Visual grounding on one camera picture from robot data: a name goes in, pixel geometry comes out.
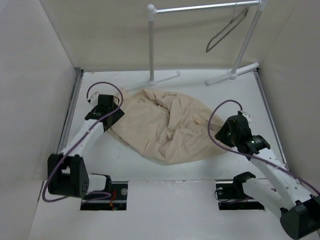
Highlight beige trousers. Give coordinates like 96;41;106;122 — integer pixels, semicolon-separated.
108;88;226;165

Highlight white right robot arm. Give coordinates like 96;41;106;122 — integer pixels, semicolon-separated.
214;111;320;240

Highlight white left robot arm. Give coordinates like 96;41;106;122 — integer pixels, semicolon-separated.
44;94;125;200

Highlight white clothes rack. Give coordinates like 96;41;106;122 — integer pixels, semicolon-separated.
119;0;268;92

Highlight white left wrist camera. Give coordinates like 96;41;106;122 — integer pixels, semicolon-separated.
87;91;100;104

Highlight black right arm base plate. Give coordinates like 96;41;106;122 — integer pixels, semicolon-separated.
214;181;265;211

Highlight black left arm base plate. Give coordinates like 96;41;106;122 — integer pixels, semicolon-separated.
80;181;129;211

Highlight grey wire hanger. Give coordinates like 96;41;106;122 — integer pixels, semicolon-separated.
205;7;249;53

